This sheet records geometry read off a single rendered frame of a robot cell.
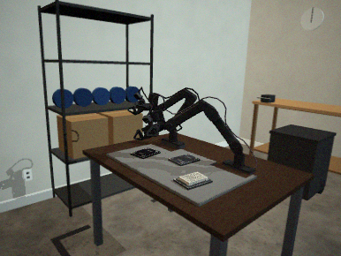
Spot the black rectangular frame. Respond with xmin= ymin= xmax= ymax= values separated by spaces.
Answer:
xmin=131 ymin=147 xmax=161 ymax=159

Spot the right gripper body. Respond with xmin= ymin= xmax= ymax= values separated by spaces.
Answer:
xmin=135 ymin=93 xmax=150 ymax=114

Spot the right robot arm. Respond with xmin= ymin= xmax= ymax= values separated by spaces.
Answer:
xmin=134 ymin=89 xmax=197 ymax=146

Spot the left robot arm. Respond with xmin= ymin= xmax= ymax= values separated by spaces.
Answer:
xmin=142 ymin=100 xmax=255 ymax=173

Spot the cream well plate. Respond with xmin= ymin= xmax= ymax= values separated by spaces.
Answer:
xmin=179 ymin=172 xmax=208 ymax=185

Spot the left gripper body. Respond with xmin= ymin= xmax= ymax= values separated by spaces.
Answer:
xmin=141 ymin=118 xmax=160 ymax=139

